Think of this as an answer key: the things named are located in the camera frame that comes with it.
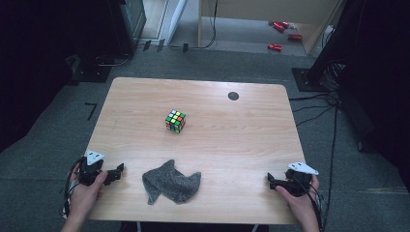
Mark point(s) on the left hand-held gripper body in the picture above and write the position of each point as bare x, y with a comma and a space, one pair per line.
90, 170

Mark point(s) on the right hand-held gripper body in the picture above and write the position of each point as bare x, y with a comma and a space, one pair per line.
298, 183

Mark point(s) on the grey fuzzy cloth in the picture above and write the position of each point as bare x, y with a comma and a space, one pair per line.
170, 183

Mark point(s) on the multicoloured puzzle cube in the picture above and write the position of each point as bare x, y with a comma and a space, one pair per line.
175, 121

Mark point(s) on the person's right hand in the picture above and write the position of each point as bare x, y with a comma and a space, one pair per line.
303, 208

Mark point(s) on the person's left hand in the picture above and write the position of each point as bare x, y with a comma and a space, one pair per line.
83, 199

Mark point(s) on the black round table grommet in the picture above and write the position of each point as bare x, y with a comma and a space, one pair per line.
233, 96

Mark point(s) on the black floor plate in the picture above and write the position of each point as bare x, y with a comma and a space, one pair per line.
92, 74

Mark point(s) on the black stand with base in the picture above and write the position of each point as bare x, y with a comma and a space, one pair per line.
309, 79

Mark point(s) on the black tape strip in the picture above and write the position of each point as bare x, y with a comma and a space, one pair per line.
146, 45
185, 47
161, 45

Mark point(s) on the red can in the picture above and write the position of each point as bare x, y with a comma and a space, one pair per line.
285, 24
294, 37
275, 47
278, 27

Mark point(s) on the dark cabinet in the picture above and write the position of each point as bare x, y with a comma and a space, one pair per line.
129, 22

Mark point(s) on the white panel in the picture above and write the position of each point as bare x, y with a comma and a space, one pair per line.
175, 19

